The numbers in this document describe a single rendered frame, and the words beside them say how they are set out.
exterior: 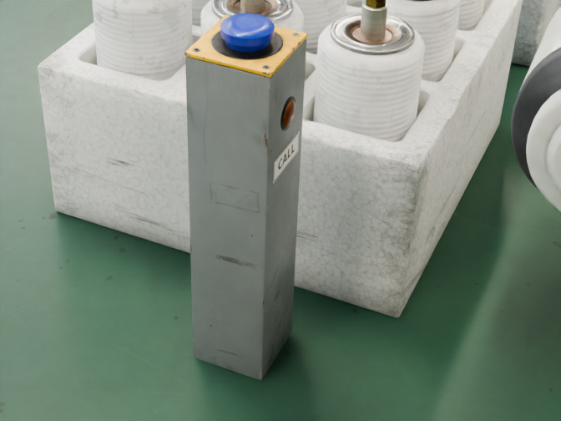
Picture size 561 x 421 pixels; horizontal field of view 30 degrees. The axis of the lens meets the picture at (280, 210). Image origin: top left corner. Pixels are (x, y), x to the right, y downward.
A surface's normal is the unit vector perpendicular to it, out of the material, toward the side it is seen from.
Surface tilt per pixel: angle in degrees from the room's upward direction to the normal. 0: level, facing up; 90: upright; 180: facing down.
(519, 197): 0
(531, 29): 90
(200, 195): 90
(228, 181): 90
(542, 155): 90
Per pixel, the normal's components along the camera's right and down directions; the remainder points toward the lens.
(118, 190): -0.40, 0.54
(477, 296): 0.04, -0.80
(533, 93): -0.88, 0.04
